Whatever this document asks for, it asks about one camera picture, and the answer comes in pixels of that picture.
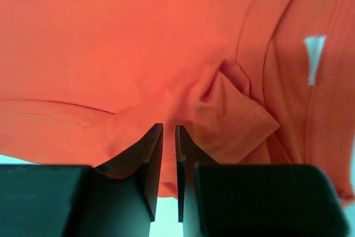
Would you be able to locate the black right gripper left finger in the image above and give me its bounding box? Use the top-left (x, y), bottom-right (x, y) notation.
top-left (1, 124), bottom-right (163, 236)

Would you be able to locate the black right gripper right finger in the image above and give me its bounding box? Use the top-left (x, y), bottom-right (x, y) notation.
top-left (175, 126), bottom-right (350, 236)

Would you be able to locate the orange t shirt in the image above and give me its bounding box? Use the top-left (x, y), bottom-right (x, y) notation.
top-left (1, 0), bottom-right (354, 204)

